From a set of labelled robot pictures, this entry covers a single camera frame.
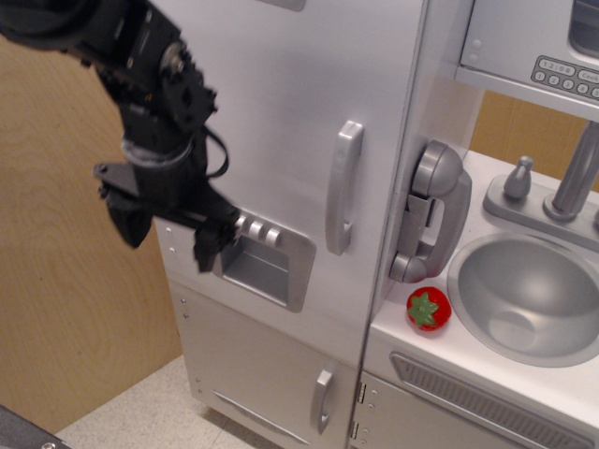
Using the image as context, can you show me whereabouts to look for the silver fridge door handle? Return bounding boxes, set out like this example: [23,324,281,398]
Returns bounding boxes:
[325,121,364,255]

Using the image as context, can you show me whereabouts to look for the silver fridge door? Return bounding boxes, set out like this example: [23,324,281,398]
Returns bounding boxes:
[156,1,427,367]

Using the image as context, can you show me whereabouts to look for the silver lower door handle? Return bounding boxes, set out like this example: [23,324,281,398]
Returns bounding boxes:
[310,369,334,435]

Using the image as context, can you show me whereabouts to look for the grey oven vent panel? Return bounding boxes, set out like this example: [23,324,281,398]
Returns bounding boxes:
[389,352,598,448]

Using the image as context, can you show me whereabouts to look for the grey toy wall phone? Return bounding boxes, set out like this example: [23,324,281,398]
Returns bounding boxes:
[389,140,473,283]

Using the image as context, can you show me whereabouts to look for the red toy strawberry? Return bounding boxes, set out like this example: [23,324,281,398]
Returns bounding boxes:
[406,286,453,332]

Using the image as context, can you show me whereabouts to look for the silver lower freezer door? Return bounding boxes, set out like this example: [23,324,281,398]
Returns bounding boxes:
[169,282,358,448]

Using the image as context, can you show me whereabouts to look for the silver round sink basin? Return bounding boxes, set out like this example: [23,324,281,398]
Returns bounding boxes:
[447,234,598,368]

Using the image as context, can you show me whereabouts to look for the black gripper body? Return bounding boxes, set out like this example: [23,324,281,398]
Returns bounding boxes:
[94,153,240,239]

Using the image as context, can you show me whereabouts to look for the brass cabinet hinge upper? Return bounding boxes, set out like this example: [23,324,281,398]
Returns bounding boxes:
[357,382,367,404]

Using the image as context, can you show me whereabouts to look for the black equipment corner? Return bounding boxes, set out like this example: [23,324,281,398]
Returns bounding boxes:
[1,406,70,449]

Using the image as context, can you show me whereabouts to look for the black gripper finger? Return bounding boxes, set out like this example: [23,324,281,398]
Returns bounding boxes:
[105,194,153,248]
[193,224,234,273]

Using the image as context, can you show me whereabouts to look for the white toy kitchen cabinet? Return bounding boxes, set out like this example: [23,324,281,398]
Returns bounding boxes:
[355,1,598,448]

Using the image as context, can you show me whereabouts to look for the toy microwave with keypad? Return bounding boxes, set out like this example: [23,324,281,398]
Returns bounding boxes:
[456,1,598,122]

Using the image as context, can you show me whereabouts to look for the grey faucet with base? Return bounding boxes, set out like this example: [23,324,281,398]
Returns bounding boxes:
[483,122,598,252]

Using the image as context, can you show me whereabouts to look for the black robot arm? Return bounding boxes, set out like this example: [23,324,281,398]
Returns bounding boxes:
[1,1,240,272]

